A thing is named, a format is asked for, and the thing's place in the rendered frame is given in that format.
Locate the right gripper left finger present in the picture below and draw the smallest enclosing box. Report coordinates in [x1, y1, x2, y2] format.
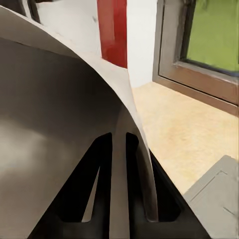
[27, 132, 113, 239]

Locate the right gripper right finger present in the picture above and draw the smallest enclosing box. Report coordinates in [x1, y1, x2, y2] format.
[126, 132, 211, 239]

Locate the paper coffee filter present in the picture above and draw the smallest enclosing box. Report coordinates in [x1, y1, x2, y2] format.
[0, 5, 158, 239]

